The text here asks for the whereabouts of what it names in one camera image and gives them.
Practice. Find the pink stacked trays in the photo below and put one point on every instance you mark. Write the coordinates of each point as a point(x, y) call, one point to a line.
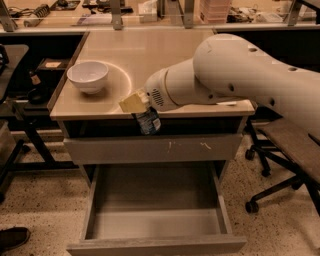
point(214, 11)

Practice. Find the black shoe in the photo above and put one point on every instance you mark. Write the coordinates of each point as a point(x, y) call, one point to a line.
point(13, 237)

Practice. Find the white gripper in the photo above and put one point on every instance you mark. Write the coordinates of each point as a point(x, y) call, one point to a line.
point(156, 89)

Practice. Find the closed grey top drawer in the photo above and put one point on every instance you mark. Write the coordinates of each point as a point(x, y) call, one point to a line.
point(152, 149)

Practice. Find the dark blue pepsi can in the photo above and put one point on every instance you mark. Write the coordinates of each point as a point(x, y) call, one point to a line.
point(149, 121)

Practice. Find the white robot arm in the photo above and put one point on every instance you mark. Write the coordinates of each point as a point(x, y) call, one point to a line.
point(226, 67)

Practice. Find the black bottle on shelf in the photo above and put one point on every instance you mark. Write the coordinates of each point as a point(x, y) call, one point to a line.
point(40, 92)

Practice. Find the black office chair right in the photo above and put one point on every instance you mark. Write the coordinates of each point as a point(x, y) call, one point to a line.
point(290, 147)

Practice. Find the open grey middle drawer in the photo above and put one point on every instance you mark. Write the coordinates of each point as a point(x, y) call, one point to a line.
point(174, 209)

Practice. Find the white ceramic bowl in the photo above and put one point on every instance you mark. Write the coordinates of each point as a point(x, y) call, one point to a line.
point(88, 76)

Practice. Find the grey drawer cabinet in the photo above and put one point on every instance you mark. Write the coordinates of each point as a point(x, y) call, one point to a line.
point(132, 56)

